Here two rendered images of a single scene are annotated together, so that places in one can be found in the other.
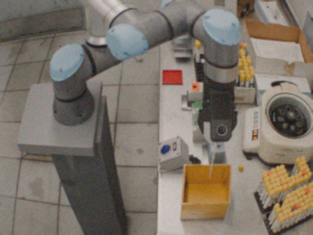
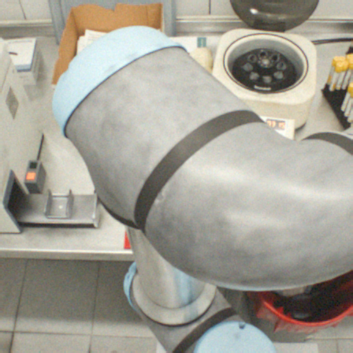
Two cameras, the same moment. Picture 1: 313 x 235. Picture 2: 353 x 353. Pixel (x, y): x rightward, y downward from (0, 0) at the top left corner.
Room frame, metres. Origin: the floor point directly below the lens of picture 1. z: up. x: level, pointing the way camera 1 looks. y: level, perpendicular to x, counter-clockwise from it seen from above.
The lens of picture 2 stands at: (1.05, 0.38, 1.79)
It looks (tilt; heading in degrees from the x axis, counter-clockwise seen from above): 56 degrees down; 274
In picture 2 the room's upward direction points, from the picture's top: 5 degrees counter-clockwise
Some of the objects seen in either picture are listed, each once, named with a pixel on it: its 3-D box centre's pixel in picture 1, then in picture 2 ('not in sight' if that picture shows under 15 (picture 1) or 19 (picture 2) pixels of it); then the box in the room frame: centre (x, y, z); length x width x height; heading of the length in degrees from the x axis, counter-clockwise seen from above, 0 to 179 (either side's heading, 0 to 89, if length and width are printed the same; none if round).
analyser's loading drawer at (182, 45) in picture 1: (182, 35); (50, 206); (1.34, -0.10, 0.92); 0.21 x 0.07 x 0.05; 178
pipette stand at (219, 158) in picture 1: (215, 148); not in sight; (0.81, -0.16, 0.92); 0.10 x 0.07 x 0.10; 0
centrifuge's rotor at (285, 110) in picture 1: (289, 121); (264, 71); (0.86, -0.43, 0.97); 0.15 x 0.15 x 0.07
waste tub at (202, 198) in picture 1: (205, 193); not in sight; (0.65, -0.13, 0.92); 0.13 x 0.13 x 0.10; 85
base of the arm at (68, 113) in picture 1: (71, 97); not in sight; (0.99, 0.26, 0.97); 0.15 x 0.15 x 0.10
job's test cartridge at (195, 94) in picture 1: (195, 94); not in sight; (1.03, -0.12, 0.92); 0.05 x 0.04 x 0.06; 87
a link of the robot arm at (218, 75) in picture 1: (219, 65); not in sight; (0.68, -0.13, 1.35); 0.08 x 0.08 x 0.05
